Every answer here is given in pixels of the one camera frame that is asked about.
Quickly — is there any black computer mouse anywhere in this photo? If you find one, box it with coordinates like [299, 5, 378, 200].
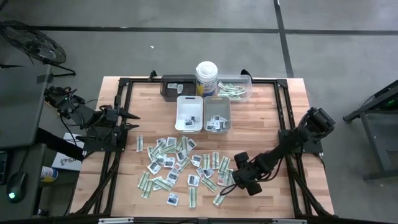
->
[6, 171, 27, 205]

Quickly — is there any dark metal cart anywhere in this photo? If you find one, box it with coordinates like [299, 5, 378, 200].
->
[343, 79, 398, 181]

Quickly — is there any black cable bundle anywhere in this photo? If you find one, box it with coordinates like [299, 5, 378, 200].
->
[73, 152, 121, 216]
[287, 154, 332, 217]

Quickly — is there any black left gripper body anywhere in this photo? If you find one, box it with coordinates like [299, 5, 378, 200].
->
[99, 105, 125, 133]

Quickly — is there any white and yellow canister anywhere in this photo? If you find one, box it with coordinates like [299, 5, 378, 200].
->
[40, 166, 59, 184]

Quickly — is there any white metal bracket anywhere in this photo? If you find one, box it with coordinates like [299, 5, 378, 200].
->
[98, 217, 134, 224]
[272, 218, 308, 224]

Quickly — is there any grey desk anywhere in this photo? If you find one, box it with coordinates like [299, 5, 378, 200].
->
[0, 64, 53, 220]

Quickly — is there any clear plastic container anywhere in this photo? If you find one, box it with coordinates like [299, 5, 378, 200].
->
[216, 74, 253, 103]

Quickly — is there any disinfectant wipes canister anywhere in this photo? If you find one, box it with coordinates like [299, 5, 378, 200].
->
[195, 60, 219, 97]

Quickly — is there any dark grey plastic tray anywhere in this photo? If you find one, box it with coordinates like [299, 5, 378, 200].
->
[159, 74, 198, 103]

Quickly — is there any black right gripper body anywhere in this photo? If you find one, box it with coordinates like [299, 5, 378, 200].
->
[231, 151, 266, 197]

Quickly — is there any black metal table frame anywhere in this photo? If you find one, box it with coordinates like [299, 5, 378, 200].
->
[70, 77, 335, 218]

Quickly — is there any white plastic bin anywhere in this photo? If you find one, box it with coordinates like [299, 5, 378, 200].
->
[174, 95, 205, 134]

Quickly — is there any grey plastic bin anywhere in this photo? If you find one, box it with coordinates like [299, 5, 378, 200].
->
[202, 95, 233, 134]

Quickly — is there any black floor fan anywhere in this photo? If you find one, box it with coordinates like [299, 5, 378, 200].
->
[0, 20, 76, 78]

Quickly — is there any black slanted bar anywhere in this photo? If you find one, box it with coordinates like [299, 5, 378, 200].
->
[34, 126, 85, 162]

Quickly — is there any black keyboard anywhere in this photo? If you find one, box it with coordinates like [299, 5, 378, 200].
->
[0, 151, 9, 185]

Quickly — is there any white cardboard box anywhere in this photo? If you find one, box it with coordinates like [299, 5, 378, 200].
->
[51, 133, 85, 172]

